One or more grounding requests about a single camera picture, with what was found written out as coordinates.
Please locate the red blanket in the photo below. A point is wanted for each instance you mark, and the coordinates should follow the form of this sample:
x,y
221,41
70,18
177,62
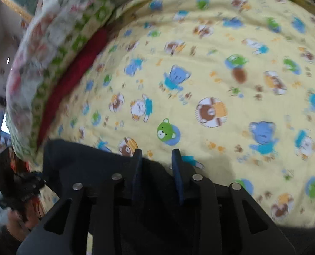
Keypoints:
x,y
70,78

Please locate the black pants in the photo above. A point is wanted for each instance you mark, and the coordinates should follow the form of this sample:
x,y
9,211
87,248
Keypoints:
x,y
132,205

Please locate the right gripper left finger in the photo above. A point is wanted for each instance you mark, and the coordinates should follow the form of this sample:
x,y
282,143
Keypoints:
x,y
94,191

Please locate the person left hand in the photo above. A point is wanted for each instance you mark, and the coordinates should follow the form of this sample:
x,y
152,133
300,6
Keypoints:
x,y
19,228

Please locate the yellow bear print bedsheet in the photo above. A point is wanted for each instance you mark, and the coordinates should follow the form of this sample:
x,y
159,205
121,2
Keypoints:
x,y
230,83

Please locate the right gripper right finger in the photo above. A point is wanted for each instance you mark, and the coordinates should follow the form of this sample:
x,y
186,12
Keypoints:
x,y
223,220

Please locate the floral pillow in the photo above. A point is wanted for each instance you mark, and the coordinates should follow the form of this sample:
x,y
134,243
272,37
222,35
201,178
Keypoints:
x,y
56,34

